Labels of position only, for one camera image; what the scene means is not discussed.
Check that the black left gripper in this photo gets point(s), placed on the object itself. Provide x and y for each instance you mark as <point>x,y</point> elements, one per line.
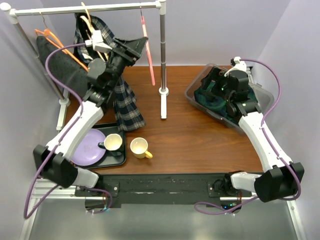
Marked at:
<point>130,50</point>

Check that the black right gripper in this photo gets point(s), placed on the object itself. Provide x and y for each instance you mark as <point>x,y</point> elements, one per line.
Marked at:
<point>217,75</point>

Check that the pink plastic hanger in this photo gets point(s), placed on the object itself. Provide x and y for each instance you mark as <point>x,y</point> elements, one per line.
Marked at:
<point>147,47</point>

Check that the green plaid skirt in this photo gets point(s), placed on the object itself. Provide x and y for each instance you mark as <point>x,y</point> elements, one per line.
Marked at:
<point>213,102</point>

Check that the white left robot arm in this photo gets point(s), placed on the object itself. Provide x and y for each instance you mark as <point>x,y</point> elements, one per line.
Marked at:
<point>53,160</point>

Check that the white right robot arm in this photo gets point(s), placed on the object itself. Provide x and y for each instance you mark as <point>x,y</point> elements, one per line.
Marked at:
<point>281,178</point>

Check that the navy beige plaid skirt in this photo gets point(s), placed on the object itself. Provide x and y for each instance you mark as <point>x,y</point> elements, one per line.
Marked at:
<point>127,114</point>

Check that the black dotted skirt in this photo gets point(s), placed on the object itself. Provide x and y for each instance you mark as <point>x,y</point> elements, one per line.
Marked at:
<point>63,67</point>

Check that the clear plastic bin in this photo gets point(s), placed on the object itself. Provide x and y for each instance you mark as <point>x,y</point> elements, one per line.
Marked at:
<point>255,92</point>

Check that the dark green mug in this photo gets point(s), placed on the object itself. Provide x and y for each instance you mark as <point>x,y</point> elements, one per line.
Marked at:
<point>114,144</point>

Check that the yellow mug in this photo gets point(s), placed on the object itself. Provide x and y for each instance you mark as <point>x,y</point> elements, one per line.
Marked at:
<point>139,147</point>

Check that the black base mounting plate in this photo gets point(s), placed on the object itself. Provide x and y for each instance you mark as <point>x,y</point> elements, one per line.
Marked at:
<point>165,189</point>

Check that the purple plate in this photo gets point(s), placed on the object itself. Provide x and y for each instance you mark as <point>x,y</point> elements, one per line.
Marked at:
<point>88,153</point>

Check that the black serving tray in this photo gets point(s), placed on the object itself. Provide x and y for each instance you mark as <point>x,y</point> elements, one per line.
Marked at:
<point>108,160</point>

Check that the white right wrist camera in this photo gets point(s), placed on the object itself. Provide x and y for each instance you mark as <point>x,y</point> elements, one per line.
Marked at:
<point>237,65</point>

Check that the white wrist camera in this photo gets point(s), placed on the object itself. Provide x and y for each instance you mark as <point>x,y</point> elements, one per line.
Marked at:
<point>237,65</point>
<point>97,42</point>

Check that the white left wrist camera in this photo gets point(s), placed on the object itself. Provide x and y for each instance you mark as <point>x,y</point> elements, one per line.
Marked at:
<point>97,42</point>

